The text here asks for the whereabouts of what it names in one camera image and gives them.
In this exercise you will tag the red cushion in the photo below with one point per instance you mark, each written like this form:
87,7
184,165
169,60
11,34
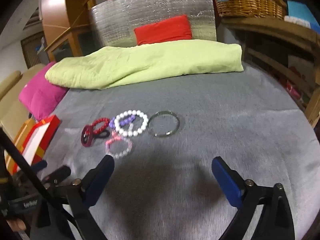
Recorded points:
163,30

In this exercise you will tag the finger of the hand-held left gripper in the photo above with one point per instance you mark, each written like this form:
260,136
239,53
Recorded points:
40,166
58,173

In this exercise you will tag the wooden lattice window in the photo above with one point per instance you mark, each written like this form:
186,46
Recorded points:
31,50

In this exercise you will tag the light green blanket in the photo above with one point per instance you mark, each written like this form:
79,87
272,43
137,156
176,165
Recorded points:
150,62

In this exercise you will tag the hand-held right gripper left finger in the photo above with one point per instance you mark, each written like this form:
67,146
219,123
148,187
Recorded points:
98,180

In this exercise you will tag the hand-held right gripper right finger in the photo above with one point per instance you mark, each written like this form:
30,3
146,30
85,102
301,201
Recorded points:
226,182

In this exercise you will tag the silver foil padded panel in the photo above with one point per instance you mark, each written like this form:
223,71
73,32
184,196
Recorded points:
150,7

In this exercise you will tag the wooden shelf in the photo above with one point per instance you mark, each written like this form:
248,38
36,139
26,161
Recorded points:
275,32

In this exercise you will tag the silver metal bangle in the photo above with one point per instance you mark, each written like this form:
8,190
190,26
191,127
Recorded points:
178,127

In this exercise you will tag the dark red bangle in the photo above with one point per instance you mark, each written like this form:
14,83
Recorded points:
83,136

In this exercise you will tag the red box with white inside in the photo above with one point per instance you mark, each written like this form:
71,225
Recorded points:
35,140

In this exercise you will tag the blue box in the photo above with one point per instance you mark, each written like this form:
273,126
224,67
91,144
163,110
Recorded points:
298,10

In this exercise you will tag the beige leather sofa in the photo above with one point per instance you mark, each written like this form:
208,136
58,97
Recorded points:
11,97

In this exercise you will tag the pink cushion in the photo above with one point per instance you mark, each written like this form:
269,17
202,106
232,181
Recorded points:
40,97

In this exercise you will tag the wooden cabinet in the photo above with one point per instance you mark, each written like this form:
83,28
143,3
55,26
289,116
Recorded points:
55,10

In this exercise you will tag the orange box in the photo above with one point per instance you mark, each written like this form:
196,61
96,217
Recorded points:
23,130

